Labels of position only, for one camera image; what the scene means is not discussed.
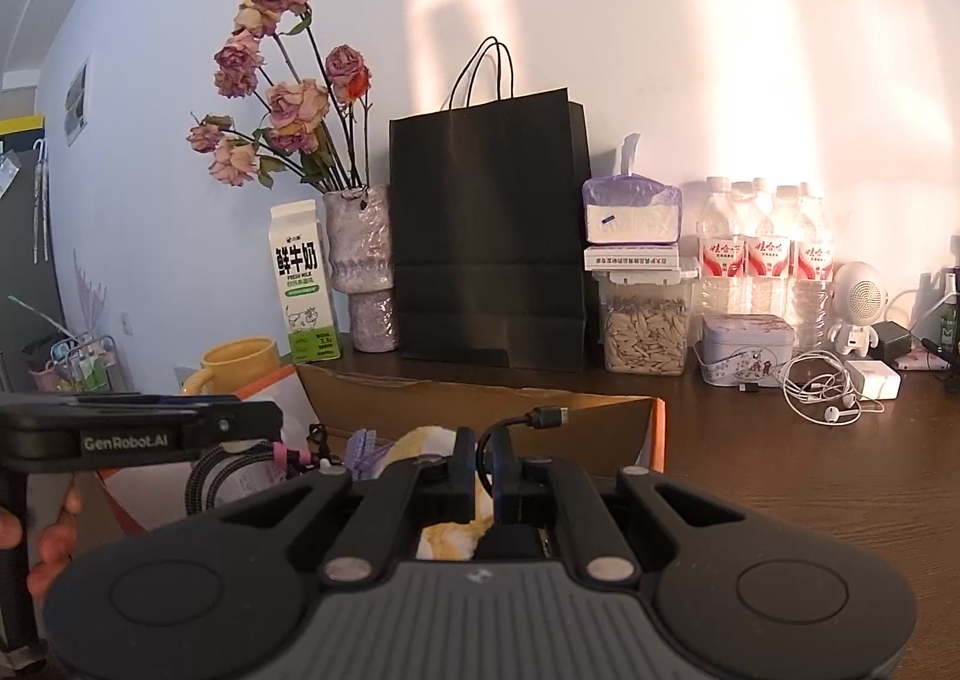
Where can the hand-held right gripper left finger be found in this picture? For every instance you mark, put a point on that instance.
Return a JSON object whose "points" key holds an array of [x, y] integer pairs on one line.
{"points": [[461, 477]]}

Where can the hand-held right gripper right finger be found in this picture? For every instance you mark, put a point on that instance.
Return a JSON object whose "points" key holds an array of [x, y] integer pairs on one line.
{"points": [[510, 485]]}

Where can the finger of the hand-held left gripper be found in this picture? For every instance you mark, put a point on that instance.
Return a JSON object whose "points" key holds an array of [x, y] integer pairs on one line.
{"points": [[240, 421]]}

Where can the yellow white plush toy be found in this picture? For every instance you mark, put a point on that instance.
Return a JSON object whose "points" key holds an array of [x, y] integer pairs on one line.
{"points": [[420, 444]]}

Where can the red cardboard box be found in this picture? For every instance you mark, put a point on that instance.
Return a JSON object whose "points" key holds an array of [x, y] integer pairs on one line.
{"points": [[450, 402]]}

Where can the person's left hand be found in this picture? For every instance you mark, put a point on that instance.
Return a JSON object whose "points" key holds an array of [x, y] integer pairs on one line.
{"points": [[60, 530]]}

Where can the yellow mug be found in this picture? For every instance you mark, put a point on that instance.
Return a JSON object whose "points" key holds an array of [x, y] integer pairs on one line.
{"points": [[240, 357]]}

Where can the white green milk carton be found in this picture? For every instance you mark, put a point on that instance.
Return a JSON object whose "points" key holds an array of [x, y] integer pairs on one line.
{"points": [[304, 282]]}

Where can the clear sunflower seed container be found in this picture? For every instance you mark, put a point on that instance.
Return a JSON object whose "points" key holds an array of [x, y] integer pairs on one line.
{"points": [[645, 335]]}

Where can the textured grey vase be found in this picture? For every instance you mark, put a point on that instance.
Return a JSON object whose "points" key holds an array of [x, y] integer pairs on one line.
{"points": [[360, 252]]}

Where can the black paper bag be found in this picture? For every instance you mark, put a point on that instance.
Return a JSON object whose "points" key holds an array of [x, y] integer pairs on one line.
{"points": [[487, 237]]}

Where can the flat white box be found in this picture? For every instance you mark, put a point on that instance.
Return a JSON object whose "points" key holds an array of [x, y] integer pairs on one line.
{"points": [[630, 258]]}

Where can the decorated tin box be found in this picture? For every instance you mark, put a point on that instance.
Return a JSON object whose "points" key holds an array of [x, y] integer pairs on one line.
{"points": [[742, 350]]}

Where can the dried pink rose bouquet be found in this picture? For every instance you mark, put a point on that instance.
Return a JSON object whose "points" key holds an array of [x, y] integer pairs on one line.
{"points": [[289, 102]]}

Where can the white earphones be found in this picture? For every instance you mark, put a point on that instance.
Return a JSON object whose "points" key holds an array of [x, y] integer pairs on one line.
{"points": [[825, 395]]}

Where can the group of water bottles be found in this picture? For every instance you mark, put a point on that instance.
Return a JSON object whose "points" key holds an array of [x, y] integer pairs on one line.
{"points": [[765, 260]]}

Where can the white charger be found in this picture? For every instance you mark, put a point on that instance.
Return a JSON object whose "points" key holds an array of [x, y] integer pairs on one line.
{"points": [[874, 380]]}

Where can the white robot speaker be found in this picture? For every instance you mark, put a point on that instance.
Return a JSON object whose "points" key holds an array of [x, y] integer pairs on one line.
{"points": [[859, 297]]}

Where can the black adapter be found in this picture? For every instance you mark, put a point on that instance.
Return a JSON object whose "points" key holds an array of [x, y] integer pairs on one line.
{"points": [[892, 342]]}

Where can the green spray bottle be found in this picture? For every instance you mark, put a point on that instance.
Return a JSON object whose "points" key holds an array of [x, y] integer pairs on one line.
{"points": [[951, 320]]}

